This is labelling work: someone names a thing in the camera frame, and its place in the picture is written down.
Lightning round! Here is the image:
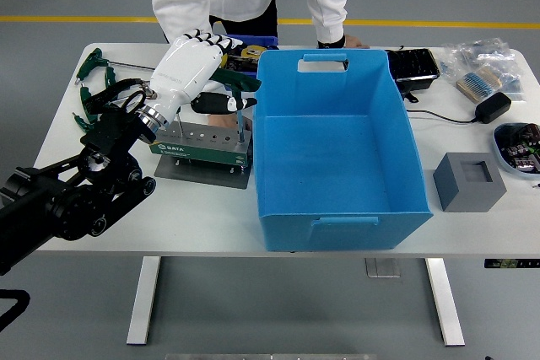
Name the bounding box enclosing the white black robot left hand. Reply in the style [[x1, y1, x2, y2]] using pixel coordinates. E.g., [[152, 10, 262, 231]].
[[147, 29, 258, 123]]

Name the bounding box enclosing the person's left hand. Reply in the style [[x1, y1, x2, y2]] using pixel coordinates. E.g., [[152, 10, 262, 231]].
[[343, 35, 370, 50]]

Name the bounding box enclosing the person's right hand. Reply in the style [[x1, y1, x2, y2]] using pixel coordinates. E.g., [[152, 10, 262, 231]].
[[206, 113, 251, 130]]

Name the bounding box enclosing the large green T-handle wrench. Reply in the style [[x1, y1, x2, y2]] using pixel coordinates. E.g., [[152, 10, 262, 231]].
[[208, 67, 262, 144]]

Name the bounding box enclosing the grey green wrench holder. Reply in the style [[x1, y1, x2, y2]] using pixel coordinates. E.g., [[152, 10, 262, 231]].
[[150, 119, 254, 191]]

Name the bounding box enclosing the large light blue box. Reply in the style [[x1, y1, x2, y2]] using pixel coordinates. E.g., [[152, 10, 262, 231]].
[[251, 48, 435, 254]]

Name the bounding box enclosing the dark small parts bundle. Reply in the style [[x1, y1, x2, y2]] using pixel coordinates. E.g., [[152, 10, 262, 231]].
[[225, 56, 259, 77]]

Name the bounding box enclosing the black plastic tray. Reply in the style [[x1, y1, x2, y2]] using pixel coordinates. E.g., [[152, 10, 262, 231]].
[[386, 48, 442, 94]]

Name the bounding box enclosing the clear bag of parts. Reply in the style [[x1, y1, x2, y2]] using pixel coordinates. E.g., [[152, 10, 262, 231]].
[[440, 37, 518, 83]]

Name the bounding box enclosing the blue resistor tape bundle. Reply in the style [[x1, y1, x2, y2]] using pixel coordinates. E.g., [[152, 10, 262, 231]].
[[456, 67, 503, 103]]

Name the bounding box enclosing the black power adapter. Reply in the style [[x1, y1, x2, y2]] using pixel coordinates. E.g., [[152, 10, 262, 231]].
[[475, 92, 513, 125]]

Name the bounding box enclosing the clear bag with blue parts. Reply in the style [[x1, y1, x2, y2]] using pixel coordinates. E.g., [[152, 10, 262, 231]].
[[497, 58, 528, 104]]

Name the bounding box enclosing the grey cube with recess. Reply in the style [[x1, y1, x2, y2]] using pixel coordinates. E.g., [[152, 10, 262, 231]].
[[433, 152, 507, 213]]

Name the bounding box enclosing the light blue bowl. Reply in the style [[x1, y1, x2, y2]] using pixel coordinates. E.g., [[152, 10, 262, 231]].
[[492, 122, 540, 175]]

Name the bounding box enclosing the dark electronic parts pile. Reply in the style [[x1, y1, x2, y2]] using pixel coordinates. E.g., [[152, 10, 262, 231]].
[[501, 123, 540, 174]]

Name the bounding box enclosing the white table leg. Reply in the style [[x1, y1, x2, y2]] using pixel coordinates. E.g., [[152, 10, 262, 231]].
[[424, 257, 466, 347], [126, 256, 162, 347]]

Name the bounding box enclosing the metal floor plate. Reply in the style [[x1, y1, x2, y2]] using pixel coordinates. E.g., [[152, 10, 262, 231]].
[[365, 258, 401, 279]]

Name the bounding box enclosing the black table control panel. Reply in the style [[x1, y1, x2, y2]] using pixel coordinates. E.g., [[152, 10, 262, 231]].
[[483, 258, 540, 270]]

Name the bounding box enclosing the green T-handle hex wrench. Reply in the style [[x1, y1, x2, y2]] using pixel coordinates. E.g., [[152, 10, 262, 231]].
[[78, 84, 109, 121], [74, 47, 155, 84], [104, 65, 127, 102], [72, 110, 99, 132]]

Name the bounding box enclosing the black adapter cable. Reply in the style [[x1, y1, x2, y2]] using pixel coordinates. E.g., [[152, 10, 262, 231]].
[[407, 109, 480, 124]]

